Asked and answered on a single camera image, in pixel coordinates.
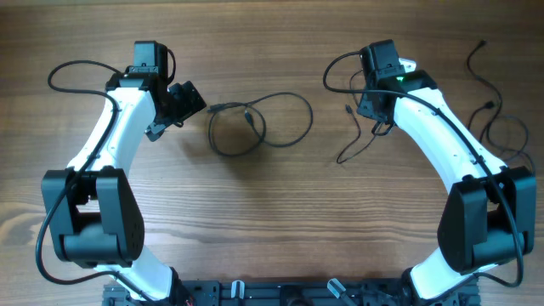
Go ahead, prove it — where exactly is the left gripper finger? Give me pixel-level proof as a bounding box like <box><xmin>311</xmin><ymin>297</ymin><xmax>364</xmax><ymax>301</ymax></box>
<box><xmin>144</xmin><ymin>122</ymin><xmax>179</xmax><ymax>142</ymax></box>
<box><xmin>169</xmin><ymin>81</ymin><xmax>207</xmax><ymax>123</ymax></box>

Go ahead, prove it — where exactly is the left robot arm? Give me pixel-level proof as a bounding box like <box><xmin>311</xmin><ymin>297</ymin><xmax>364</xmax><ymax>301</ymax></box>
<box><xmin>35</xmin><ymin>41</ymin><xmax>206</xmax><ymax>305</ymax></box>

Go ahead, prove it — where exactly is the long black USB cable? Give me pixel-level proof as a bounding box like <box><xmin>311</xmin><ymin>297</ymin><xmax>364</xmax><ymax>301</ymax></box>
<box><xmin>207</xmin><ymin>91</ymin><xmax>315</xmax><ymax>158</ymax></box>

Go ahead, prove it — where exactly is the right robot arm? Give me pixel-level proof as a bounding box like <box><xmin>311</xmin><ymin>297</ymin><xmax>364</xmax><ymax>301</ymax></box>
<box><xmin>357</xmin><ymin>40</ymin><xmax>536</xmax><ymax>304</ymax></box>

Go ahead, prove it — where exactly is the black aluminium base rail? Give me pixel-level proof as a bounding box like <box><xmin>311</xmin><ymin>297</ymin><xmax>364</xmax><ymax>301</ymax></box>
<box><xmin>101</xmin><ymin>278</ymin><xmax>482</xmax><ymax>306</ymax></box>

